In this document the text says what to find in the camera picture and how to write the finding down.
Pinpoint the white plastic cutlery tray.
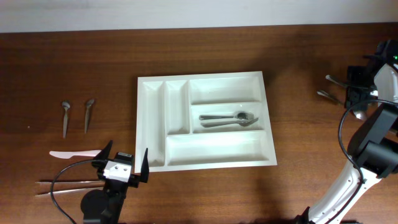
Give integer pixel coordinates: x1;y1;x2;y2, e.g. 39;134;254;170
134;72;277;172

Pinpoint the small teaspoon far left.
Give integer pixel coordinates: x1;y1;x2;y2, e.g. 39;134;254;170
62;100;70;139

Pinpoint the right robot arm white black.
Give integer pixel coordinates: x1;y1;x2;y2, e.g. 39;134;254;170
294;40;397;223

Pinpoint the large spoon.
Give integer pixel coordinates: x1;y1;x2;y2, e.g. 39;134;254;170
325;75;348;88
317;90;367;121

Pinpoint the metal fork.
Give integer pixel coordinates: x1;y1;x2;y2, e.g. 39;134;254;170
199;111;254;121
201;118;259;128

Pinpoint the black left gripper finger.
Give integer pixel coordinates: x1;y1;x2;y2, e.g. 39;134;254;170
140;148;149;183
94;140;113;160

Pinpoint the small teaspoon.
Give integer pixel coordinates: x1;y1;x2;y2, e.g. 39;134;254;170
84;99;95;134
62;100;70;139

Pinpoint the pink plastic knife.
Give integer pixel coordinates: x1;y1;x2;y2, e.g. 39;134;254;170
49;150;101;159

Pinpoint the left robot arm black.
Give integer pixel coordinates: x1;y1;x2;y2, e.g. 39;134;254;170
80;141;149;224

